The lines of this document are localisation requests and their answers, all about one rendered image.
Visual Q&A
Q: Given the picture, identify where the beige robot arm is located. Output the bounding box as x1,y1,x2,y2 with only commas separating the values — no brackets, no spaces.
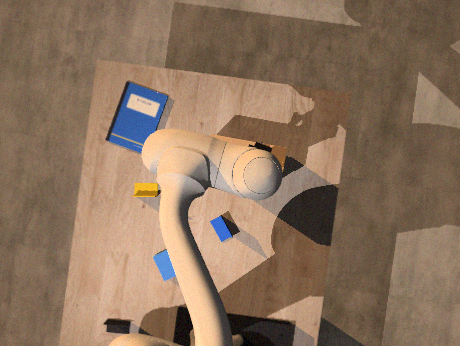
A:
142,129,283,346

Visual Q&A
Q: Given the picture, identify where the blue rectangular block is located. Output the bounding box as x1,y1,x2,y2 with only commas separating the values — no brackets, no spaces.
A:
210,215,233,242

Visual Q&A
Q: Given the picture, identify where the blue box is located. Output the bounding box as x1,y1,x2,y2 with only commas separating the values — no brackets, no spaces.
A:
153,249,176,281

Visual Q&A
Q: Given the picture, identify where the blue notebook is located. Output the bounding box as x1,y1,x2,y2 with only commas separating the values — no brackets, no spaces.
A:
105,81,168,153

